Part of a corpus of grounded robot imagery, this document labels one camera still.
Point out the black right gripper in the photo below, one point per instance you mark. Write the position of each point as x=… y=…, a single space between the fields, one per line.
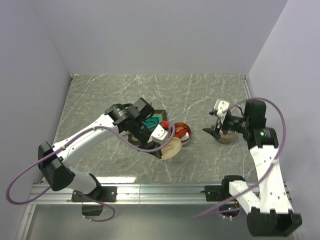
x=213 y=131

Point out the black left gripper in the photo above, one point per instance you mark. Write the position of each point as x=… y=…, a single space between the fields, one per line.
x=152 y=145

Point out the cream round lid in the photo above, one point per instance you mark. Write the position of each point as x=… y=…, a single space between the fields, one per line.
x=171 y=149

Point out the brown-rimmed steel container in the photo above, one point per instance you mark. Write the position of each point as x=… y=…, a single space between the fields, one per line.
x=224 y=141

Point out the red sausage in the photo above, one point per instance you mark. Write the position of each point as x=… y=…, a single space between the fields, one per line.
x=181 y=133

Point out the orange shrimp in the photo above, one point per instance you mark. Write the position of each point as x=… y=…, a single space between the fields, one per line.
x=179 y=128

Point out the white red-rimmed steel container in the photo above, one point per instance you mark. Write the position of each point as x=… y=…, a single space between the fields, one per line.
x=186 y=138

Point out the brown round lid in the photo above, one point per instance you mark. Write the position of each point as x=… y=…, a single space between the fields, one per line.
x=227 y=136

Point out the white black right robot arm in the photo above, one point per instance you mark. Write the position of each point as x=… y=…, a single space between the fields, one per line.
x=269 y=212

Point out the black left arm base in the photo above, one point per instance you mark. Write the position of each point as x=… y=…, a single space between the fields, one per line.
x=93 y=204

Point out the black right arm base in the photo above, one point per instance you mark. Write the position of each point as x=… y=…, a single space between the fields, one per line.
x=214 y=193

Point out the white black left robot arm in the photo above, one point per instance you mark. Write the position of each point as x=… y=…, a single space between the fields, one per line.
x=58 y=158

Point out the teal square ceramic plate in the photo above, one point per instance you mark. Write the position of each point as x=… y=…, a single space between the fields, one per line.
x=151 y=123

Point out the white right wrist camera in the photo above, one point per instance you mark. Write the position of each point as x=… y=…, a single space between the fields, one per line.
x=220 y=108

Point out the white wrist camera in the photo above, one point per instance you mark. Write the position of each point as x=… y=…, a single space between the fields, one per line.
x=159 y=135
x=220 y=108

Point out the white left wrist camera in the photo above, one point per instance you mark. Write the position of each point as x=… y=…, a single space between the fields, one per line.
x=159 y=135

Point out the aluminium rail frame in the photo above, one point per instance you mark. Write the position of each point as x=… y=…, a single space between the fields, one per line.
x=143 y=211

